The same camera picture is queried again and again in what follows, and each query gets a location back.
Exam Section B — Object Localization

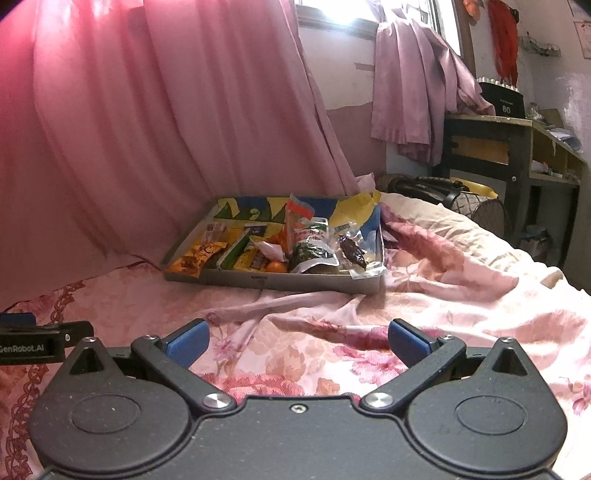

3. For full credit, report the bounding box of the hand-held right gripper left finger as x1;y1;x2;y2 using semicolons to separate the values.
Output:
60;318;235;413

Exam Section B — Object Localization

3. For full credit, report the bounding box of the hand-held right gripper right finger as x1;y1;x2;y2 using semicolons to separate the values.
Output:
359;319;541;413

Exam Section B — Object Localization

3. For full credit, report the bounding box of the orange brown-print snack packet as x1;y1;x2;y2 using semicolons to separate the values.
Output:
167;240;229;277

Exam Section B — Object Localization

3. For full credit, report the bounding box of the green stick packet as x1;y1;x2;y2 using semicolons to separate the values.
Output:
217;235;254;271

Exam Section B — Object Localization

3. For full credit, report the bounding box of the yellow snack packet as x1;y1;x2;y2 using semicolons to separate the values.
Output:
233;244;269;271

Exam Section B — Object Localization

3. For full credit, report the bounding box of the dark date packet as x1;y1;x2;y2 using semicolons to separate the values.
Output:
339;234;386;280

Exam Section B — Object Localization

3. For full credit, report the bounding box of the grey shallow cardboard box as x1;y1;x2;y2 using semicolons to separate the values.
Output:
163;194;387;296

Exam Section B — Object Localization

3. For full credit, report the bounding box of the white green seaweed packet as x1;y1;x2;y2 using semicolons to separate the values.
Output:
284;194;342;274

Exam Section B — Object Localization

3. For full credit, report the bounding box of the clear barcode snack packet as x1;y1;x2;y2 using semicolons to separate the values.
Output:
330;222;365;241

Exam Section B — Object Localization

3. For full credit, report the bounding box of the pink floral bedsheet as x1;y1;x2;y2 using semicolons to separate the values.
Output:
0;189;591;480

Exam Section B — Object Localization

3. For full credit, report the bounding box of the colourful painted paper sheet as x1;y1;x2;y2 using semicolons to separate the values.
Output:
215;193;384;243

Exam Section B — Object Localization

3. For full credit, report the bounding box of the black quilted bag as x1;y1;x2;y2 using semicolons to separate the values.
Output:
385;174;506;236

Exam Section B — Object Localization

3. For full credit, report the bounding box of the black yellow desk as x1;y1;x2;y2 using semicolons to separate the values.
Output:
431;113;589;273

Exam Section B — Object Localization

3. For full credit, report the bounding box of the pink curtain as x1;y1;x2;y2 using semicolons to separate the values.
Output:
0;0;377;310

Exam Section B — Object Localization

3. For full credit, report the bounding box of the white paper pile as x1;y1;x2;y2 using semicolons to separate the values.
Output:
531;108;587;153

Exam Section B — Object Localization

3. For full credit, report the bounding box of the black number box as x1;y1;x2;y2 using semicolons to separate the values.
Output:
478;80;526;118

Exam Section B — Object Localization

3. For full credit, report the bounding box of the lilac hanging cloth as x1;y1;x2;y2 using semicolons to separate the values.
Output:
370;9;497;167

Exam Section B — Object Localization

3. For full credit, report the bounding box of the red hanging decoration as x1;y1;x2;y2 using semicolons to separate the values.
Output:
487;0;520;88

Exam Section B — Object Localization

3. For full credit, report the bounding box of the window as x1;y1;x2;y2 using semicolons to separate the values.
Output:
295;0;465;56

